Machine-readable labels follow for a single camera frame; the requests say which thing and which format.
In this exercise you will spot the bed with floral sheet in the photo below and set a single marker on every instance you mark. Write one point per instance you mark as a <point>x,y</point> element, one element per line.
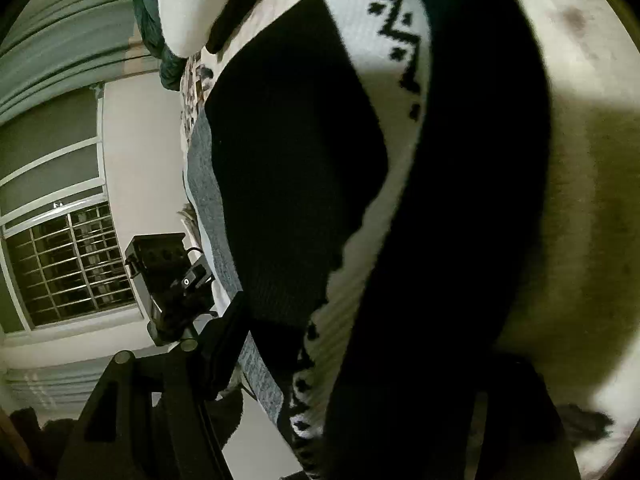
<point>575,210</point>

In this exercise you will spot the black grey striped sweater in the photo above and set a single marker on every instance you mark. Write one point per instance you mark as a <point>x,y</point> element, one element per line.
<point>300,160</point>

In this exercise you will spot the window with metal grille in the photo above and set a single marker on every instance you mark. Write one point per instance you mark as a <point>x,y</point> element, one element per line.
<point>65,270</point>

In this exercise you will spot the white folded garment black trim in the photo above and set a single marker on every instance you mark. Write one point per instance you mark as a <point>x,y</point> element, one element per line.
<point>185,10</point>

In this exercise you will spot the grey green curtain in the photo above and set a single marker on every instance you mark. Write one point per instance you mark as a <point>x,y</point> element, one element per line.
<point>60,35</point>

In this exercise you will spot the dark green blanket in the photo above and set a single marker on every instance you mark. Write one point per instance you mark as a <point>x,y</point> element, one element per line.
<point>150,20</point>

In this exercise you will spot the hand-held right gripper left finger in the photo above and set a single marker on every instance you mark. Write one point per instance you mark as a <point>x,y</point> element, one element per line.
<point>225,350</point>

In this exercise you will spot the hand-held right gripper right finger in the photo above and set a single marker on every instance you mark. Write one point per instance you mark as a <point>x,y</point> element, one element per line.
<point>525,435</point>

